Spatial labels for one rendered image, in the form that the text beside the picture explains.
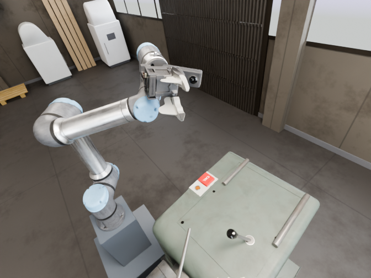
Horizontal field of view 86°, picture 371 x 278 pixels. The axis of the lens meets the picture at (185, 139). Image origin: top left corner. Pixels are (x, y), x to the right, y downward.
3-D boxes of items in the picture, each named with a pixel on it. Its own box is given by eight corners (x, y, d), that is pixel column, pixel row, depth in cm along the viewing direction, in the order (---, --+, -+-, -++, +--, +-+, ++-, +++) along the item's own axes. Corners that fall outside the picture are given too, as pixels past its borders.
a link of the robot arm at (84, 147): (96, 198, 107) (27, 117, 71) (104, 176, 118) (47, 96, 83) (118, 196, 106) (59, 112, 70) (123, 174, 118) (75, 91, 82)
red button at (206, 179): (206, 174, 104) (205, 171, 103) (215, 180, 101) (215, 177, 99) (197, 181, 102) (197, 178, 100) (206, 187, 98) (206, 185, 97)
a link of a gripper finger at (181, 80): (166, 92, 42) (155, 85, 50) (192, 91, 44) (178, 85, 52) (166, 76, 41) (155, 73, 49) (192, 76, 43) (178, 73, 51)
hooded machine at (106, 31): (132, 60, 620) (113, -3, 513) (110, 69, 592) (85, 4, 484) (122, 55, 674) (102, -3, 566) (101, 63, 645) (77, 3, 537)
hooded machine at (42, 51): (69, 71, 623) (40, 17, 526) (74, 76, 583) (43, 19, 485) (44, 80, 595) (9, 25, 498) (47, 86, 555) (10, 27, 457)
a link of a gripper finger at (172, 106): (162, 129, 49) (154, 101, 54) (184, 127, 51) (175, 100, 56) (163, 121, 47) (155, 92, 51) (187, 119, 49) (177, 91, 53)
